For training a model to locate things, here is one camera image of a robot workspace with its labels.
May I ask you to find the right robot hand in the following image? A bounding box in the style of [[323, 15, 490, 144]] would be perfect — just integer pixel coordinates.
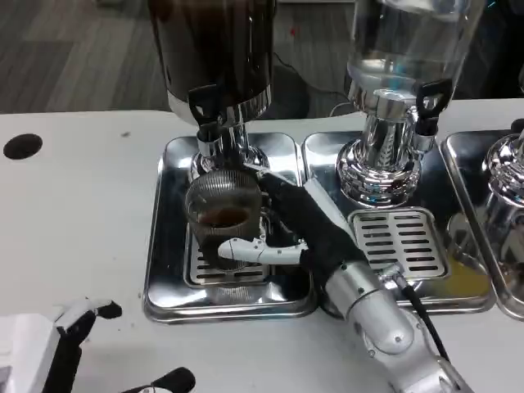
[[216, 168, 372, 287]]

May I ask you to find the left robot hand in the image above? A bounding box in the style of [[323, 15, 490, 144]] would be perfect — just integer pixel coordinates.
[[0, 297, 197, 393]]

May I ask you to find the clear ribbed glass cup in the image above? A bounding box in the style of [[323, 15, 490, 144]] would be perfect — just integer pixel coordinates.
[[183, 170, 263, 273]]

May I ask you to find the steel drip tray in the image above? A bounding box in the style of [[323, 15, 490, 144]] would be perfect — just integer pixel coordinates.
[[440, 130, 524, 323], [301, 130, 499, 316], [142, 133, 318, 324]]

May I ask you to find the slotted steel drip grid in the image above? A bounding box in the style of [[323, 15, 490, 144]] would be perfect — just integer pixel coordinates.
[[183, 216, 273, 287], [347, 207, 449, 282]]

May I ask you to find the black dispenser tap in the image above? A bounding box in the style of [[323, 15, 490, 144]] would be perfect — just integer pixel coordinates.
[[411, 79, 452, 151], [187, 84, 224, 159]]

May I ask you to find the chrome dispenser stand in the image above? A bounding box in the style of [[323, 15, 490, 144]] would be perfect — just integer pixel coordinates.
[[482, 122, 524, 197]]

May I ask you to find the dark drink dispenser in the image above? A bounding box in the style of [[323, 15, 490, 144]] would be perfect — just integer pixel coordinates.
[[146, 0, 276, 181]]

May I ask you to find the clear drink dispenser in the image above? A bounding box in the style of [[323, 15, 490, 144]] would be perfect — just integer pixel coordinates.
[[336, 0, 486, 206]]

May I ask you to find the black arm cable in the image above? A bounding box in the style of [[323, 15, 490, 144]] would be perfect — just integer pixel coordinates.
[[378, 264, 454, 364]]

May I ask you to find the thin black floor cable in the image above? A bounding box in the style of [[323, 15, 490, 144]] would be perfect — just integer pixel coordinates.
[[273, 52, 350, 97]]

